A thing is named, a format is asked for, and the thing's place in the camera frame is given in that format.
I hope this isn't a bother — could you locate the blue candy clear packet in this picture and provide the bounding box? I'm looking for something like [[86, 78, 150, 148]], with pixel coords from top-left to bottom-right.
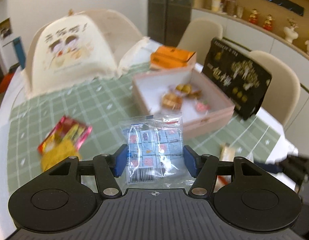
[[119, 112, 188, 187]]

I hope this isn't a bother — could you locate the red snack packet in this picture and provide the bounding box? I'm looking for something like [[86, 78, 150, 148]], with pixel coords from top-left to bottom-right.
[[37, 115, 93, 157]]

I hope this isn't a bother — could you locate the orange box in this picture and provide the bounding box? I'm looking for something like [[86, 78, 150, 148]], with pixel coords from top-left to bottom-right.
[[149, 45, 197, 70]]

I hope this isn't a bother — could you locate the dark glass cabinet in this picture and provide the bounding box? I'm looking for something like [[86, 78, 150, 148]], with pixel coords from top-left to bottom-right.
[[147, 0, 196, 49]]

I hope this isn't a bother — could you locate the cream chair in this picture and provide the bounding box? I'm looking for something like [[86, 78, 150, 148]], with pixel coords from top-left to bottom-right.
[[247, 50, 301, 130], [178, 17, 223, 55]]

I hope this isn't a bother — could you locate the black snack bag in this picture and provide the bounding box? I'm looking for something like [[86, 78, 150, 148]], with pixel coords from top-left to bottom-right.
[[202, 37, 273, 120]]

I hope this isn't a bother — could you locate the round pastry packet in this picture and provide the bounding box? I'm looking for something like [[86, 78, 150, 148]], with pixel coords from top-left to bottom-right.
[[159, 91, 183, 110]]

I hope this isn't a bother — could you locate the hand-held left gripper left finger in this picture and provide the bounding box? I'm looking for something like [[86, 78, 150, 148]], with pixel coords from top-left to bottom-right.
[[42, 144, 128, 198]]

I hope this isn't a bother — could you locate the cream cartoon food cover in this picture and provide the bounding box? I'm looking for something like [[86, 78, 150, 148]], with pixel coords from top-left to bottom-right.
[[21, 9, 151, 99]]

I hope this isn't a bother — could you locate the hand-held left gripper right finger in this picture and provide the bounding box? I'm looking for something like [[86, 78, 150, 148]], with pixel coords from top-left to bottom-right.
[[183, 145, 267, 198]]

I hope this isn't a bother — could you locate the pink cardboard box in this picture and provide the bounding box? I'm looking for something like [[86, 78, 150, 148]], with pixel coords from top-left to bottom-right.
[[131, 66, 235, 140]]

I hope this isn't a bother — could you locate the yellow strip snack packet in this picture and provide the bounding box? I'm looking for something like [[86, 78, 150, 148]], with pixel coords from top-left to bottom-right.
[[40, 140, 81, 172]]

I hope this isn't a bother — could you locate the wall recess box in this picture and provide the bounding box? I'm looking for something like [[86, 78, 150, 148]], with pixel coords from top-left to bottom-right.
[[0, 17, 13, 40]]

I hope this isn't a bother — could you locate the orange object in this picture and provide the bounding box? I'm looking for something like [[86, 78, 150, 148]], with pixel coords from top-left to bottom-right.
[[0, 74, 13, 93]]

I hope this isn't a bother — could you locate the red gold figurine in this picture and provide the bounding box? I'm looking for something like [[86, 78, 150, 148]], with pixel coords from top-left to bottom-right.
[[249, 9, 259, 24], [263, 15, 274, 30]]

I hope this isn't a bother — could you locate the black wall strip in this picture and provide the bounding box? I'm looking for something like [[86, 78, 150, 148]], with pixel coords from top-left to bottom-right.
[[253, 0, 305, 15]]

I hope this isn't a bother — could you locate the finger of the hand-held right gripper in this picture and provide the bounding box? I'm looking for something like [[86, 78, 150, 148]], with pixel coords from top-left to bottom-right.
[[254, 156, 290, 174]]

